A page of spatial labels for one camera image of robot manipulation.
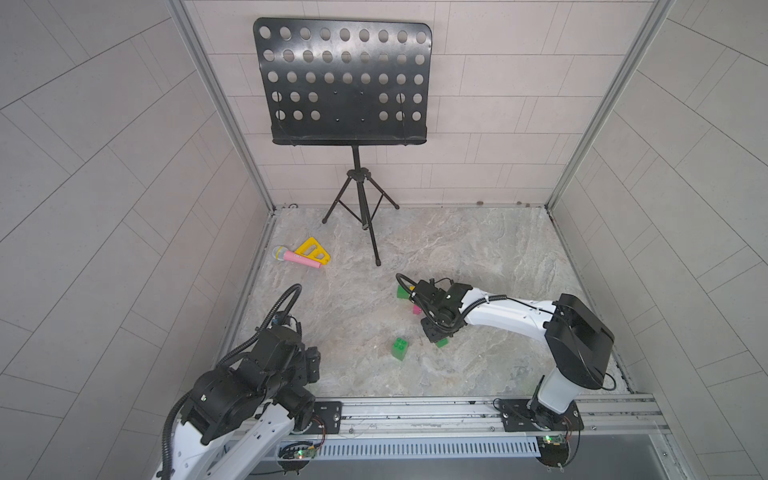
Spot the black perforated music stand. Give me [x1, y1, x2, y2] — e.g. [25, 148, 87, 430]
[252, 17, 433, 233]

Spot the left circuit board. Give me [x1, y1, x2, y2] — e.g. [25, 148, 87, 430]
[277, 442, 320, 461]

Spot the yellow triangle toy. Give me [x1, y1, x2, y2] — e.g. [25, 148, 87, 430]
[295, 237, 330, 265]

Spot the pink toy microphone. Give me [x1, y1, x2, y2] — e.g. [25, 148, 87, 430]
[272, 246, 322, 268]

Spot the circuit board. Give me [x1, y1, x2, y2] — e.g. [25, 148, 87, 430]
[277, 442, 320, 461]
[536, 435, 570, 469]

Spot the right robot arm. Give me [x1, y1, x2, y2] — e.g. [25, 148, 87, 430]
[395, 273, 615, 432]

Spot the right circuit board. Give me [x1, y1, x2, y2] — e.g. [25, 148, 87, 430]
[536, 435, 570, 469]

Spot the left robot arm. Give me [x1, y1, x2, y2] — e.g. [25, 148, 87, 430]
[156, 284, 321, 479]

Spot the aluminium mounting rail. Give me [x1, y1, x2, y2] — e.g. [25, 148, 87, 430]
[314, 394, 670, 440]

